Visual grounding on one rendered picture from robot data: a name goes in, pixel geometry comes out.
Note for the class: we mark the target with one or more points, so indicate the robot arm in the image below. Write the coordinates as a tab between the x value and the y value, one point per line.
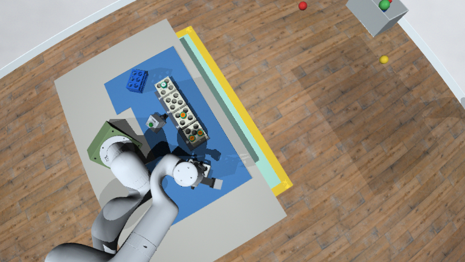
118	153

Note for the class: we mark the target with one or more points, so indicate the blue tube rack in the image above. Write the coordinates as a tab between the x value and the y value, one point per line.
140	79

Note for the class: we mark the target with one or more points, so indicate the blue flat mat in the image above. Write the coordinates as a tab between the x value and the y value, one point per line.
217	152

